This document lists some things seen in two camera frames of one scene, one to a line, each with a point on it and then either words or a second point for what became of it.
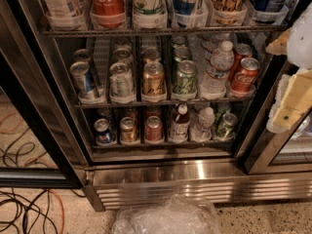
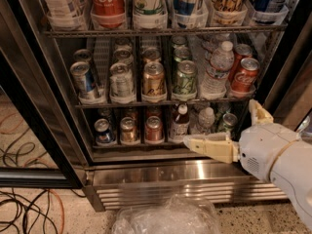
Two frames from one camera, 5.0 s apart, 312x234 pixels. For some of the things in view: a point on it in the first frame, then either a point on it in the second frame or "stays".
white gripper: (300, 46) → (262, 151)
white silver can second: (123, 56) stays
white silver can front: (121, 80) stays
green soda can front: (185, 81) stays
